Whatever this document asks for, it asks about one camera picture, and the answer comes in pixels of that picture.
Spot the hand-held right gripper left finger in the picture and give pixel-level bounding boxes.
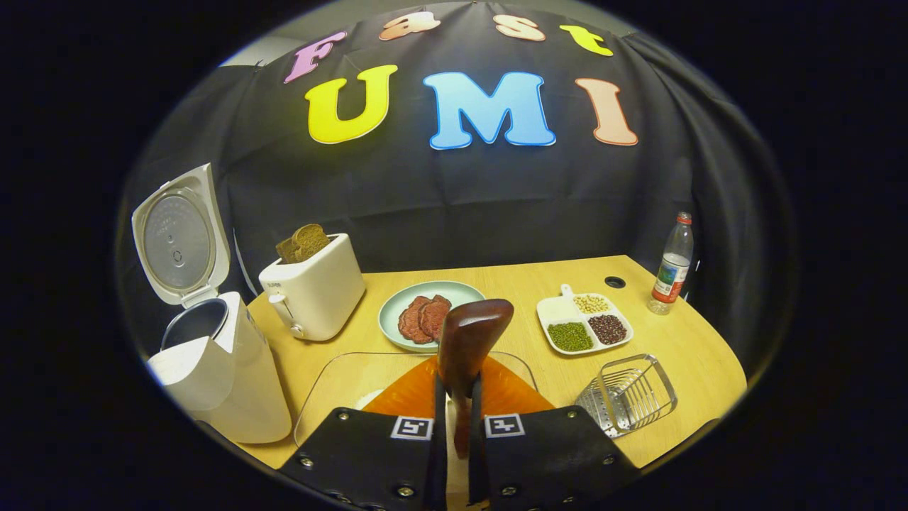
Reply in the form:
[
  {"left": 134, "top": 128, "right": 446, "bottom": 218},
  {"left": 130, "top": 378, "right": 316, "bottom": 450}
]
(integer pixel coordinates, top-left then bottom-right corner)
[{"left": 278, "top": 355, "right": 449, "bottom": 511}]

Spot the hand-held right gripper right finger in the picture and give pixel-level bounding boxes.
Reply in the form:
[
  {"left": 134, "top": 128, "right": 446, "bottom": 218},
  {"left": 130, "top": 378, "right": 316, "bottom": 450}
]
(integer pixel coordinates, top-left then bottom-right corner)
[{"left": 468, "top": 355, "right": 643, "bottom": 511}]

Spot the brown wooden spoon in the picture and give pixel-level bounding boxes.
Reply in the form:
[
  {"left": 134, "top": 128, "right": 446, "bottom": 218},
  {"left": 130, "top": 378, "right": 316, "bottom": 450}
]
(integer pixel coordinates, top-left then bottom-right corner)
[{"left": 436, "top": 298, "right": 515, "bottom": 458}]

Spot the metal wire chopstick holder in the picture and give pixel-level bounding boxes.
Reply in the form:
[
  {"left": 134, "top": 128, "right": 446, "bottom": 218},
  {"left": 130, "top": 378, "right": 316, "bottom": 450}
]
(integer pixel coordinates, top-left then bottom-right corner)
[{"left": 575, "top": 353, "right": 678, "bottom": 439}]

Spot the white rice cooker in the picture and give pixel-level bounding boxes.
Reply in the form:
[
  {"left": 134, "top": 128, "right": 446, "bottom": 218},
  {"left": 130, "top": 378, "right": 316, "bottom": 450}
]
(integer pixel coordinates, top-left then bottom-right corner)
[{"left": 131, "top": 163, "right": 293, "bottom": 444}]

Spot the clear glass tray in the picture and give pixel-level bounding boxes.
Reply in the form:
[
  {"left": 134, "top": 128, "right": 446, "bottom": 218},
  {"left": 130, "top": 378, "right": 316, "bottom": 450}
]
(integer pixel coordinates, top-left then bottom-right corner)
[{"left": 293, "top": 351, "right": 540, "bottom": 448}]

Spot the red meat slice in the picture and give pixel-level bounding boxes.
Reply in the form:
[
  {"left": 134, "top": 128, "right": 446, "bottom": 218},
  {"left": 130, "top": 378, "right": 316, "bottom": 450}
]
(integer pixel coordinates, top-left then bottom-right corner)
[
  {"left": 419, "top": 295, "right": 453, "bottom": 341},
  {"left": 397, "top": 296, "right": 433, "bottom": 345}
]

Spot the pile of green mung beans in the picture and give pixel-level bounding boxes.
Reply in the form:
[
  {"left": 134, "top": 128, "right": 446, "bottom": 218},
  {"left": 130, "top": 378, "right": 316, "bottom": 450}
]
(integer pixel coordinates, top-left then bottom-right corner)
[{"left": 546, "top": 322, "right": 594, "bottom": 352}]

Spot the pale green plate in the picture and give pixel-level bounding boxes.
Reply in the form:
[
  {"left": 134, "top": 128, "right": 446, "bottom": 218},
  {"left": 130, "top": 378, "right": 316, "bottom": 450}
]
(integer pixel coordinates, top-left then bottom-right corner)
[{"left": 377, "top": 280, "right": 487, "bottom": 353}]

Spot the white divided dish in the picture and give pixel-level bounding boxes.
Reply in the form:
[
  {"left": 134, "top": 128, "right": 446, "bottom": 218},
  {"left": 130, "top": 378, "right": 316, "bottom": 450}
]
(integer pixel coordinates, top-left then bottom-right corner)
[{"left": 536, "top": 284, "right": 634, "bottom": 356}]

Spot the pile of dark red beans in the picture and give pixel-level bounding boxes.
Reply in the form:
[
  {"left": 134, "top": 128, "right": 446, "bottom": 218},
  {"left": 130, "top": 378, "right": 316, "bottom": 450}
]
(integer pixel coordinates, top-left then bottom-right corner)
[{"left": 587, "top": 314, "right": 629, "bottom": 346}]

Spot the white toaster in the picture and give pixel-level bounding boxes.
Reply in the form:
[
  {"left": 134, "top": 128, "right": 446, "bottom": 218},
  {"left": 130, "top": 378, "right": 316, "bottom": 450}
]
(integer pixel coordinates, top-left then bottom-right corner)
[{"left": 258, "top": 233, "right": 367, "bottom": 342}]

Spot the clear plastic water bottle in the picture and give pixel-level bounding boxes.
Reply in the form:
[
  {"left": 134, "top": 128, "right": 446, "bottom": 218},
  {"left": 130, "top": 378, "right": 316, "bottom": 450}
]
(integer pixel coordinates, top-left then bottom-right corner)
[{"left": 647, "top": 211, "right": 694, "bottom": 315}]

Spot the white power cable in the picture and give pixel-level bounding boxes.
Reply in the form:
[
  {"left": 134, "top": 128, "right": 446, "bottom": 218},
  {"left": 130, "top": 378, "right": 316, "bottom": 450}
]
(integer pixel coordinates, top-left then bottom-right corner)
[{"left": 233, "top": 227, "right": 258, "bottom": 299}]

